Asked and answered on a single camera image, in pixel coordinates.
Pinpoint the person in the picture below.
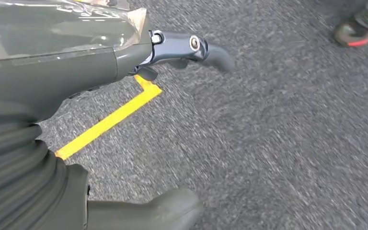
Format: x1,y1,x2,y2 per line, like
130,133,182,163
332,0,368,48

